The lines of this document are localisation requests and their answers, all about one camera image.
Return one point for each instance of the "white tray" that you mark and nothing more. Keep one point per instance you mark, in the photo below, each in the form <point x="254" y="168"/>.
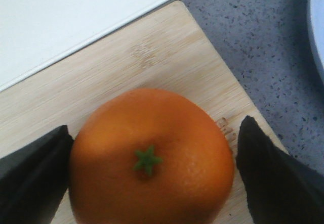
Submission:
<point x="37" y="33"/>

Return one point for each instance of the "wooden cutting board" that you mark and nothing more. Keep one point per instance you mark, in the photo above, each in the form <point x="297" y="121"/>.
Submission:
<point x="166" y="49"/>

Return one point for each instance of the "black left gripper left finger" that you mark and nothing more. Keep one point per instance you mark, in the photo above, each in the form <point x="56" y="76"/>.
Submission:
<point x="34" y="178"/>

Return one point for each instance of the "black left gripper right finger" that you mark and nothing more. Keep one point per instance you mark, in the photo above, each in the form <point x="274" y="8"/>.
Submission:
<point x="279" y="188"/>

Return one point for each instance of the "whole orange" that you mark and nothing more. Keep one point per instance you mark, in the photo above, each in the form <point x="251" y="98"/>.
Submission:
<point x="149" y="156"/>

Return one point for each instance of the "light blue plate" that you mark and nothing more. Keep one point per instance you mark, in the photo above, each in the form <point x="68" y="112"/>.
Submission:
<point x="315" y="30"/>

